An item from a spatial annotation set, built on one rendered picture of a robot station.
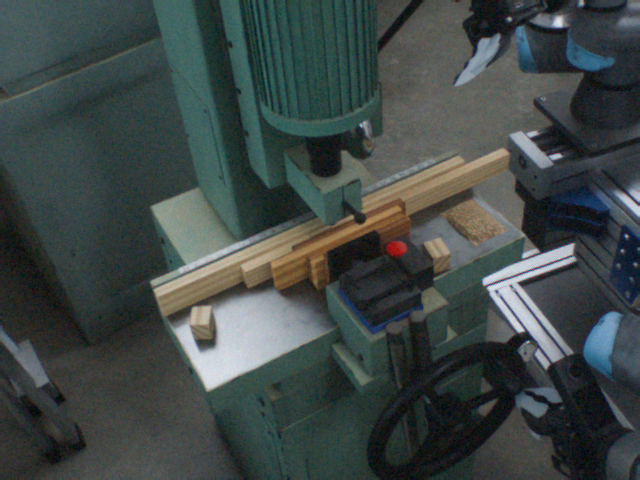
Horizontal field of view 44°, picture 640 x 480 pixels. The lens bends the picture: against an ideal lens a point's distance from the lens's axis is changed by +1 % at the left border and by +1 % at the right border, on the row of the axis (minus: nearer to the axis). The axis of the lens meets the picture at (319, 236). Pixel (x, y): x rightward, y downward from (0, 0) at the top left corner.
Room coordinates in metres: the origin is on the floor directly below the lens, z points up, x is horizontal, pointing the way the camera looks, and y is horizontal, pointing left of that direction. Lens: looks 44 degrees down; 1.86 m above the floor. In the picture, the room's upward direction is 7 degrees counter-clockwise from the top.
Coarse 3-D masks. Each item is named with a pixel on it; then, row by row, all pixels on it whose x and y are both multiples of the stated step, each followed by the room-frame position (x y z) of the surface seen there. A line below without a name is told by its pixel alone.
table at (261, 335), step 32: (416, 224) 1.01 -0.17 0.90; (448, 224) 1.00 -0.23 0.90; (480, 256) 0.92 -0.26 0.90; (512, 256) 0.94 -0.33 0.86; (256, 288) 0.90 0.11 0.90; (288, 288) 0.89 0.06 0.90; (448, 288) 0.89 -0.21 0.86; (224, 320) 0.84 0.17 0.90; (256, 320) 0.83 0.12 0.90; (288, 320) 0.82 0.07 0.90; (320, 320) 0.82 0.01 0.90; (192, 352) 0.78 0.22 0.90; (224, 352) 0.77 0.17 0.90; (256, 352) 0.77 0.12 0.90; (288, 352) 0.76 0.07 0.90; (320, 352) 0.78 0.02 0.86; (352, 352) 0.77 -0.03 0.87; (224, 384) 0.72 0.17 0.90; (256, 384) 0.73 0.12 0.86
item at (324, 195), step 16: (304, 144) 1.06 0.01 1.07; (288, 160) 1.03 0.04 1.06; (304, 160) 1.01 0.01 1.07; (288, 176) 1.04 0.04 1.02; (304, 176) 0.98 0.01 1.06; (336, 176) 0.96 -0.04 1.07; (352, 176) 0.96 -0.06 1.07; (304, 192) 0.99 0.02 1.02; (320, 192) 0.93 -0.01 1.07; (336, 192) 0.93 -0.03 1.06; (352, 192) 0.95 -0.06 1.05; (320, 208) 0.94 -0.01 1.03; (336, 208) 0.93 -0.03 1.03
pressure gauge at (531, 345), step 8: (512, 336) 0.91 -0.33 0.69; (520, 336) 0.90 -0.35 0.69; (528, 336) 0.90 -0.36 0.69; (512, 344) 0.89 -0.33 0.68; (520, 344) 0.88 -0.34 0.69; (528, 344) 0.89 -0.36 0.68; (536, 344) 0.90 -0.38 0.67; (520, 352) 0.88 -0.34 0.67; (528, 352) 0.89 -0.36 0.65; (528, 360) 0.89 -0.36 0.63
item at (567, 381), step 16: (560, 368) 0.59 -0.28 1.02; (576, 368) 0.59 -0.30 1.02; (560, 384) 0.57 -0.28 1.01; (576, 384) 0.57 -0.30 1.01; (592, 384) 0.57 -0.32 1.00; (576, 400) 0.55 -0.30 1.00; (592, 400) 0.55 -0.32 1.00; (576, 416) 0.54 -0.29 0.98; (592, 416) 0.54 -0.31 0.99; (608, 416) 0.54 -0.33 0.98; (592, 432) 0.52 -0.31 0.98; (608, 432) 0.52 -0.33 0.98
